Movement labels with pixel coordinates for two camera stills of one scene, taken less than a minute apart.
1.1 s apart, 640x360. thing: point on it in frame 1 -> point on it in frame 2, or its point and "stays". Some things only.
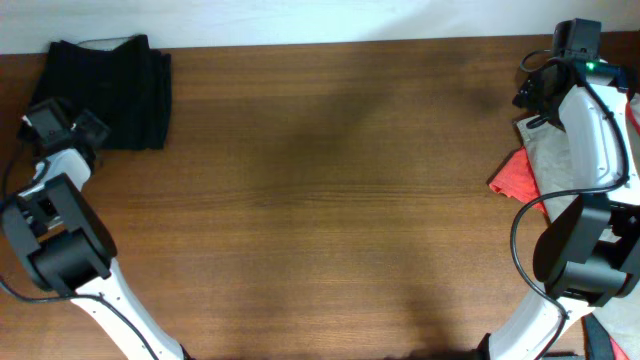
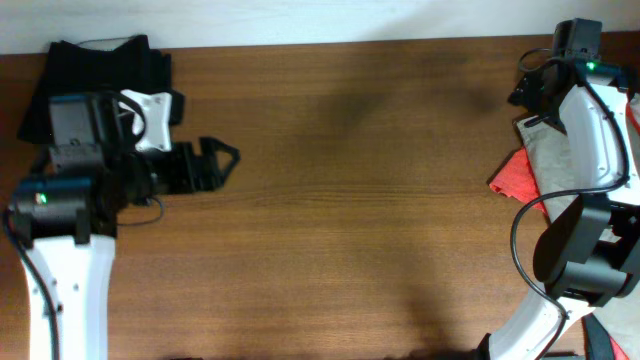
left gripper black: (92, 127) -> (187, 176)
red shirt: (516, 179) stays
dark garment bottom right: (597, 342) stays
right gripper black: (529, 97) stays
